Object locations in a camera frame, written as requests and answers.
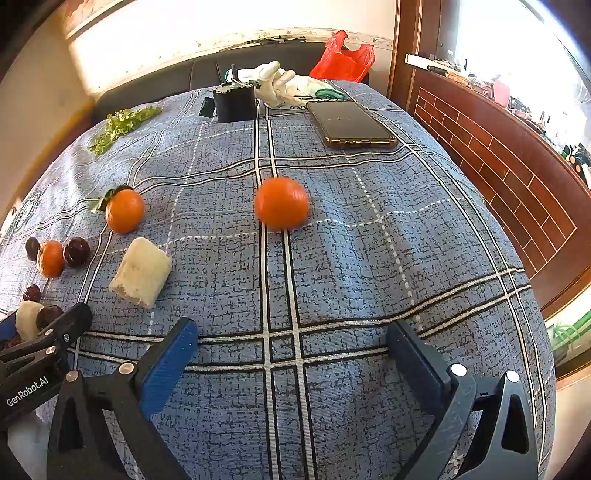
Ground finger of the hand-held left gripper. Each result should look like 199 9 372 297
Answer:
0 314 21 344
0 302 94 370

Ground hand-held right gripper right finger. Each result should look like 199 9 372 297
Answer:
385 320 540 480

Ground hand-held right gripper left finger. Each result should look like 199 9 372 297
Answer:
46 318 199 480

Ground small white peeled chunk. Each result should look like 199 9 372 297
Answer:
15 301 44 342

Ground small orange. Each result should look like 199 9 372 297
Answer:
37 240 65 280

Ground orange with green leaf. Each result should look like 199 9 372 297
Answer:
89 185 146 235

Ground large round orange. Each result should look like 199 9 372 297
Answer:
254 176 310 232

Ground large white peeled chunk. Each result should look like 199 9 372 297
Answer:
108 237 172 308

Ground blue plaid blanket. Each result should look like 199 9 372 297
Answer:
0 79 557 480

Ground green plant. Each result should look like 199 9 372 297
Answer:
547 309 591 365

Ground brick-pattern wooden partition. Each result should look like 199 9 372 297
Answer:
388 0 591 319

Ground green lettuce leaves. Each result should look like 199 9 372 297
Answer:
88 105 163 156

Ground black smartphone in clear case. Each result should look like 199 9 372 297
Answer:
306 100 399 149

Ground black box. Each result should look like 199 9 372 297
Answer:
212 64 258 124

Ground black sofa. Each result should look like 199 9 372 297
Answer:
95 41 370 121

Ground row of ledge clutter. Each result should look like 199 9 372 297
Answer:
406 52 591 185

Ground white glove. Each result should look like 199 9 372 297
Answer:
252 61 305 110

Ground red plastic bag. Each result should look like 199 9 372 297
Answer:
308 30 376 84

